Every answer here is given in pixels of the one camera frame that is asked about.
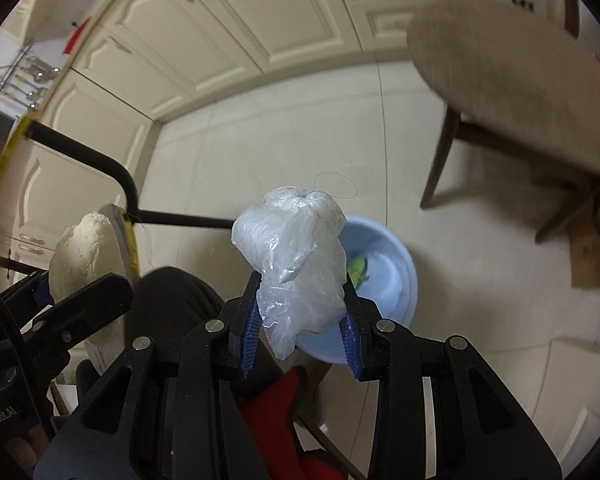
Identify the row of hanging ladles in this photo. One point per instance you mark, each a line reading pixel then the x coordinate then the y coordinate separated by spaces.
pixel 30 72

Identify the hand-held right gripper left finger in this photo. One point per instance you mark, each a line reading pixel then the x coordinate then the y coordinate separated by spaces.
pixel 247 342

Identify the red slipper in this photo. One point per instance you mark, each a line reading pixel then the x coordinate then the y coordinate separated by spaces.
pixel 270 410

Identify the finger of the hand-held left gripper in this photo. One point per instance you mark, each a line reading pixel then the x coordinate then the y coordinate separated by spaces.
pixel 42 290
pixel 80 310

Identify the light blue plastic basin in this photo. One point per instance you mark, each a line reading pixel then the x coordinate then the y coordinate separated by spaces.
pixel 395 270

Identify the wooden chair beige seat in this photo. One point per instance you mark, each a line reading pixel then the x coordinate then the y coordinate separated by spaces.
pixel 505 70

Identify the person's black trouser leg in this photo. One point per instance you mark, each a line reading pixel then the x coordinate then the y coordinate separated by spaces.
pixel 175 305

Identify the small green wrapper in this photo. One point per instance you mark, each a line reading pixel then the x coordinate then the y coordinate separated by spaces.
pixel 358 271

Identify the clear plastic bag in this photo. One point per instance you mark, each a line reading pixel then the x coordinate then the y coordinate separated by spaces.
pixel 290 250

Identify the black metal table leg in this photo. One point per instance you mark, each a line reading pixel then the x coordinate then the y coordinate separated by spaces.
pixel 80 150

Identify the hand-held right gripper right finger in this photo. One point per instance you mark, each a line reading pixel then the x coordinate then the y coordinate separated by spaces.
pixel 352 347

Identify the person's left hand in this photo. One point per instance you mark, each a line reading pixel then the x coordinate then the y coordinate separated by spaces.
pixel 24 457

